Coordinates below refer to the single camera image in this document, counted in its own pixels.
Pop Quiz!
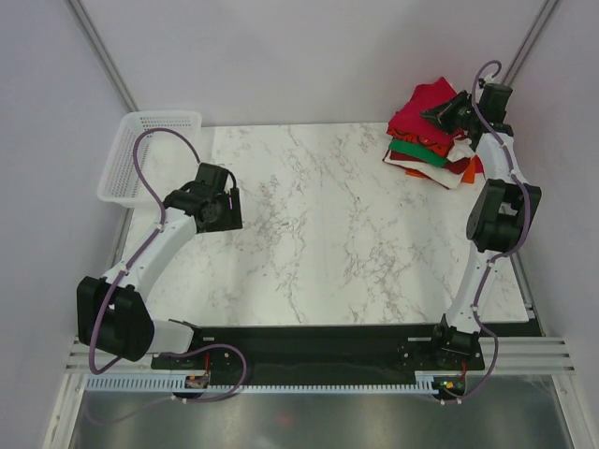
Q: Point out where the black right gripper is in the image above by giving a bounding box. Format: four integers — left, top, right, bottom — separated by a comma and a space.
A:
420, 90, 482, 137

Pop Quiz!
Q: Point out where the crimson red t shirt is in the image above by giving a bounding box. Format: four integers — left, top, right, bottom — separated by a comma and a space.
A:
387, 77, 457, 147

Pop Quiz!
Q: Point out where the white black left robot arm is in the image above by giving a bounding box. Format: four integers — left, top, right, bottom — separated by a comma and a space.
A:
76, 164, 242, 368

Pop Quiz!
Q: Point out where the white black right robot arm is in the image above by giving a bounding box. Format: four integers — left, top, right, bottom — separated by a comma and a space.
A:
420, 82, 542, 369

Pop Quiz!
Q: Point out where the red white printed shirt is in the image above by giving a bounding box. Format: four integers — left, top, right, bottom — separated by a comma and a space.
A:
387, 128, 475, 162

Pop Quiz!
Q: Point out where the green folded shirt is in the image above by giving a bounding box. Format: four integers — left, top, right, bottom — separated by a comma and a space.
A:
388, 139, 448, 167

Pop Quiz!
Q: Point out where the dark red folded shirt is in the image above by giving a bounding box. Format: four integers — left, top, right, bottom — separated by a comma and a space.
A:
383, 151, 478, 178

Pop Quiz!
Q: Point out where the white folded shirt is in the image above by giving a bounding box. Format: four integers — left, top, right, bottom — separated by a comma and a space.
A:
401, 162, 463, 189

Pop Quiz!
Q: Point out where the white plastic basket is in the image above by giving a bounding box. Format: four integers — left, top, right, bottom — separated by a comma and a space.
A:
96, 109, 211, 208

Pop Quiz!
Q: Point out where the orange folded shirt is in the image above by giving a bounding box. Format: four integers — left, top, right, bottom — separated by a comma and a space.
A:
404, 156, 484, 184

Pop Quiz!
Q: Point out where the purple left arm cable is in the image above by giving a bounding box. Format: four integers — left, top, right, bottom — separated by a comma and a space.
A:
88, 129, 202, 375

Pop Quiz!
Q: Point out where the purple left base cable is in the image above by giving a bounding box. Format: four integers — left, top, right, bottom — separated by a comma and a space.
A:
172, 343, 249, 404

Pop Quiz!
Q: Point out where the right aluminium frame post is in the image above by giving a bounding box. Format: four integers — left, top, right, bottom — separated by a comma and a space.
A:
494, 0, 562, 87

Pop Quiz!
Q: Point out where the aluminium frame post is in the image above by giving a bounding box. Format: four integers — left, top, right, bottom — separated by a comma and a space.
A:
494, 0, 562, 87
64, 0, 139, 112

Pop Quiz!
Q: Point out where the white slotted cable duct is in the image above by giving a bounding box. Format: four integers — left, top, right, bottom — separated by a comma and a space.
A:
86, 372, 444, 394

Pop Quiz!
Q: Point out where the left aluminium frame post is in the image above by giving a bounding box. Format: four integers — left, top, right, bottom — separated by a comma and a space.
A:
64, 0, 139, 112

